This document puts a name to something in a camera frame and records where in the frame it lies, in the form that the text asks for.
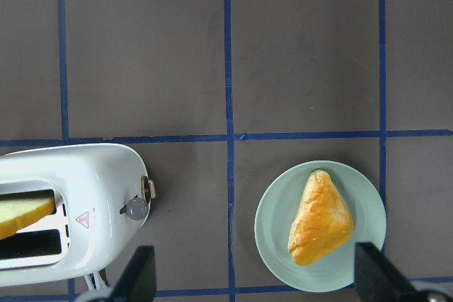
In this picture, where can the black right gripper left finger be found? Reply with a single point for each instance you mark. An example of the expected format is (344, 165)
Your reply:
(138, 281)

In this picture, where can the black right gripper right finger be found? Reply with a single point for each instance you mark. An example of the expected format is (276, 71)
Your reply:
(376, 279)

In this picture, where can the white two-slot toaster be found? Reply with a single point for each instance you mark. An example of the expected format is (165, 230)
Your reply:
(102, 195)

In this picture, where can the golden triangular pastry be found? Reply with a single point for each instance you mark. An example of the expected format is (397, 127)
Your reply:
(322, 223)

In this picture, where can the pale green round plate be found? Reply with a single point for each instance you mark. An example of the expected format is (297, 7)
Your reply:
(276, 211)

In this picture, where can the yellow toast slice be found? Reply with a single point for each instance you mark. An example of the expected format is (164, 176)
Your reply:
(17, 214)

